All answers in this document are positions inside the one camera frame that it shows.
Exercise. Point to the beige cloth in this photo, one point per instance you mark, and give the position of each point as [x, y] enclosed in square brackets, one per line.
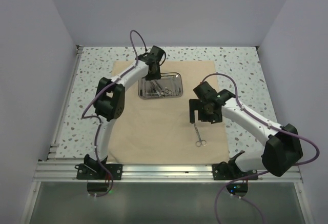
[158, 131]

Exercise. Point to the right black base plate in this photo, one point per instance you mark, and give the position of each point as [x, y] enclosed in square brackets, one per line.
[229, 171]

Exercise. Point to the steel surgical scissors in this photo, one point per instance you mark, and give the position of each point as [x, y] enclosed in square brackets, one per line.
[200, 142]

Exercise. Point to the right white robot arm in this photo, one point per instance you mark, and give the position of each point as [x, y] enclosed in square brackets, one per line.
[281, 145]

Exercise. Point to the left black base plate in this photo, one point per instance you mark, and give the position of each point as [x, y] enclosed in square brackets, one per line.
[86, 173]

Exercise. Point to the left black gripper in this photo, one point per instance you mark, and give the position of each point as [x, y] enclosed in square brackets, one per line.
[157, 76]

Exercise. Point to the aluminium rail frame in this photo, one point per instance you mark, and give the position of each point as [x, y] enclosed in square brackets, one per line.
[65, 151]

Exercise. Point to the steel scissors in tray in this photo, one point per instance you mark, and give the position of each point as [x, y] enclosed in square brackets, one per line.
[168, 88]

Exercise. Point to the steel instrument tray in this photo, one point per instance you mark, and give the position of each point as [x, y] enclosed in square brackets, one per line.
[143, 86]

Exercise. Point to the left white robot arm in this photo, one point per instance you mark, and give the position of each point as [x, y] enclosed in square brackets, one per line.
[109, 102]

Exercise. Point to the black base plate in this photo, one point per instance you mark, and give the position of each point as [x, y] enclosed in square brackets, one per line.
[86, 173]
[229, 171]

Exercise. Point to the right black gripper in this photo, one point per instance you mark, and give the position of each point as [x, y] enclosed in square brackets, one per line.
[196, 104]

